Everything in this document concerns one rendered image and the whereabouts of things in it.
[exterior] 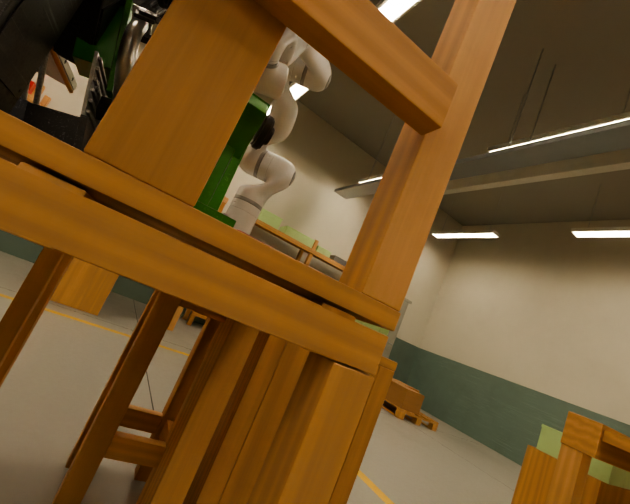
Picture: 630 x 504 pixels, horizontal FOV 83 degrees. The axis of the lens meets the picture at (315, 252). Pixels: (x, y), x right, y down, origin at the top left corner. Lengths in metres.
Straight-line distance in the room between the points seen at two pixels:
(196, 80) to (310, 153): 6.89
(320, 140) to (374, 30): 6.98
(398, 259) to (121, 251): 0.43
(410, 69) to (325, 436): 0.60
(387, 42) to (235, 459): 1.27
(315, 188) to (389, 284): 6.74
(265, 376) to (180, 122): 0.99
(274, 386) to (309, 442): 0.74
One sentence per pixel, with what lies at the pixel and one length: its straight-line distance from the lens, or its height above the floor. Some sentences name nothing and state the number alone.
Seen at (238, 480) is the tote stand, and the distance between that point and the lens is 1.45.
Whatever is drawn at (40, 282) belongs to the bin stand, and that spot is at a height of 0.60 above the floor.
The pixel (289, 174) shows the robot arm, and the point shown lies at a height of 1.30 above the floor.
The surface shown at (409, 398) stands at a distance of 6.08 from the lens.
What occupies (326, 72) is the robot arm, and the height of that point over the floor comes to 1.58.
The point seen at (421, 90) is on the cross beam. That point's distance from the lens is 0.66.
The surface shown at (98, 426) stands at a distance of 1.38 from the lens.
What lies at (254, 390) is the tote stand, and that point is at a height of 0.51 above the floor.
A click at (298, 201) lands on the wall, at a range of 7.13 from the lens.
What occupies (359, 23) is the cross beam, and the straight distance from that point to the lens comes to 0.63.
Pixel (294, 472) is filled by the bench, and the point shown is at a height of 0.59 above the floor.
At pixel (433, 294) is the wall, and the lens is 9.43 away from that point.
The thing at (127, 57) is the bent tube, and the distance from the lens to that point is 0.85.
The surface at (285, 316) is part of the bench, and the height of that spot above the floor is 0.80.
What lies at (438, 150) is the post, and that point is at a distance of 0.73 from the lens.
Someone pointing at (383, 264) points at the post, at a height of 0.94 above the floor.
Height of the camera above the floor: 0.80
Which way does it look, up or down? 10 degrees up
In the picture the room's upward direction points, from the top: 23 degrees clockwise
